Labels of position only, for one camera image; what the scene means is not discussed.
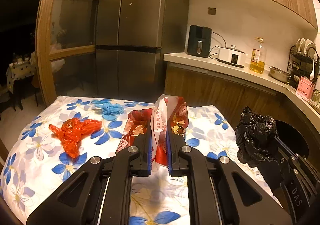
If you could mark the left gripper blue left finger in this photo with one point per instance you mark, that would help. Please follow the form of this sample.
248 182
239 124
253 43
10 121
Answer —
149 148

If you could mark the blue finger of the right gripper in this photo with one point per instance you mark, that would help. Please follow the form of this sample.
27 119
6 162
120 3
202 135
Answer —
284 150

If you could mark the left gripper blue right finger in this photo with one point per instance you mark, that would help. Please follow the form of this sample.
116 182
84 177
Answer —
168 150

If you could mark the red white wrapper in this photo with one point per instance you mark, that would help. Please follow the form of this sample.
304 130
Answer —
168 113

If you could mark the black plastic bag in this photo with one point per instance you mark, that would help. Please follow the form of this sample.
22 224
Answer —
255 136

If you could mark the blue glove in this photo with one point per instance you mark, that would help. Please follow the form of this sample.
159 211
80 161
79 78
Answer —
108 110

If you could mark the orange red plastic bag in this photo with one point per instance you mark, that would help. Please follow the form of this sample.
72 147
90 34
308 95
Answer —
73 131

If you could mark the black trash bin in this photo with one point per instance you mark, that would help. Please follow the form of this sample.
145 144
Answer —
300 137

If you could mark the pink utensil holder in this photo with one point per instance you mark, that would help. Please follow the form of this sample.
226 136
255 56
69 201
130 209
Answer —
305 88

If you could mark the wooden lower cabinets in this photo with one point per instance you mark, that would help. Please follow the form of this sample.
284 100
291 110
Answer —
230 95

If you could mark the steel bowl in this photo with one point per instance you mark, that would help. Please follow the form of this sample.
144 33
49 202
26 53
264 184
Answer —
279 75

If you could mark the black dish rack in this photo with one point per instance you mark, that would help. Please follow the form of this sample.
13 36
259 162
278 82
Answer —
300 65

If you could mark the cooking oil bottle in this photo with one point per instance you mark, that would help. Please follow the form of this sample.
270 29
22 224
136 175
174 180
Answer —
258 57

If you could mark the black air fryer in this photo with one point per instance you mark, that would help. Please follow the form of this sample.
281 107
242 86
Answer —
199 41

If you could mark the blue floral tablecloth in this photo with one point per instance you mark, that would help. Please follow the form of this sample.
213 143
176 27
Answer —
37 164

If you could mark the white rice cooker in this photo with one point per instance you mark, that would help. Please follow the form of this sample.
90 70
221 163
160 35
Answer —
231 56

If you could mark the dark grey refrigerator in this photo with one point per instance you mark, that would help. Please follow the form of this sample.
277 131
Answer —
132 37

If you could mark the wooden glass door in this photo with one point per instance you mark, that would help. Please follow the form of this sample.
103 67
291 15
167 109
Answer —
65 48

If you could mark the polka dot table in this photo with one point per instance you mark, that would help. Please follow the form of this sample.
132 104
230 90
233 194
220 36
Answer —
20 70

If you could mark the wall socket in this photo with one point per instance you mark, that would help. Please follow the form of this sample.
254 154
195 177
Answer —
212 11

